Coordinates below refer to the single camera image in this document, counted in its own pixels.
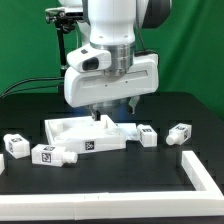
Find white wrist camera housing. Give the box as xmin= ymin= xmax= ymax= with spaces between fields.
xmin=67 ymin=44 xmax=111 ymax=72

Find white block at left edge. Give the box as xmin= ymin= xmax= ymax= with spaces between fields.
xmin=0 ymin=154 xmax=5 ymax=175

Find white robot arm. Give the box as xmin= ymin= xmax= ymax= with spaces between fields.
xmin=59 ymin=0 xmax=172 ymax=119

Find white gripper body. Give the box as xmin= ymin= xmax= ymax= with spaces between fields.
xmin=64 ymin=54 xmax=159 ymax=108

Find white square table top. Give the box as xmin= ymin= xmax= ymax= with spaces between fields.
xmin=45 ymin=115 xmax=126 ymax=154

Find black cables at left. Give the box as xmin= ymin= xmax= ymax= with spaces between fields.
xmin=0 ymin=76 xmax=66 ymax=99

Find white marker sheet with tags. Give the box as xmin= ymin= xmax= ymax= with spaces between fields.
xmin=117 ymin=123 xmax=138 ymax=141

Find black camera on stand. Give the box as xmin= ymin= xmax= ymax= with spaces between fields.
xmin=45 ymin=7 xmax=83 ymax=77

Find white L-shaped obstacle fence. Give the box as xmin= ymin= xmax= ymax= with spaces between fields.
xmin=0 ymin=151 xmax=224 ymax=221

